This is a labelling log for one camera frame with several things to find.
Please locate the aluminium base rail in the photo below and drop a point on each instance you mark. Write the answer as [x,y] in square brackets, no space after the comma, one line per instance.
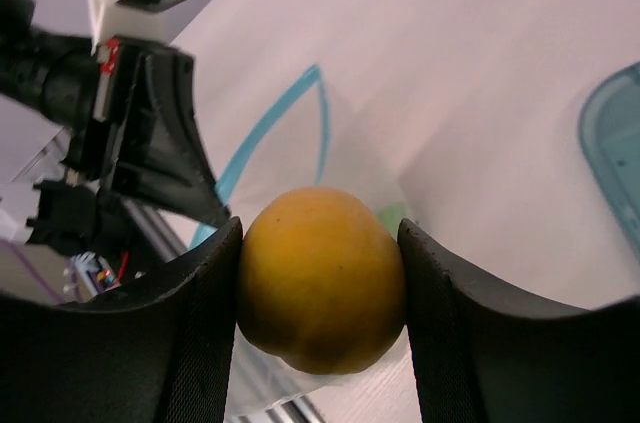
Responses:
[151,242]

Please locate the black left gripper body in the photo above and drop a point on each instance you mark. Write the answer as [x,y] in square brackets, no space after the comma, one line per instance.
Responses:
[137,135]

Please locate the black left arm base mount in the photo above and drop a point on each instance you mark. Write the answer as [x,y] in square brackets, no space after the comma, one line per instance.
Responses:
[89,275]

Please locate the clear zip bag teal zipper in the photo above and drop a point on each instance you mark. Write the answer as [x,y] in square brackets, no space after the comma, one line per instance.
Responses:
[300,133]

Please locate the yellow toy lemon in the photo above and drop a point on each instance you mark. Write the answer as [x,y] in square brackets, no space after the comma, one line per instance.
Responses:
[321,283]

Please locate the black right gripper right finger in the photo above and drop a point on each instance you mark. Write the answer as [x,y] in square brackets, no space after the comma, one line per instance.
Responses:
[484,350]

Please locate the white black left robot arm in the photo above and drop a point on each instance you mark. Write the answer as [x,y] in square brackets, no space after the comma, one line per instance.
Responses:
[50,74]

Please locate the teal plastic tray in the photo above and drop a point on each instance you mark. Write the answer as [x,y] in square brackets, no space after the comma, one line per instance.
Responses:
[608,132]

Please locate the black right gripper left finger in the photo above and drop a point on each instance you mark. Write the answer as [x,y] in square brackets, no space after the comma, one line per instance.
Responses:
[157,349]

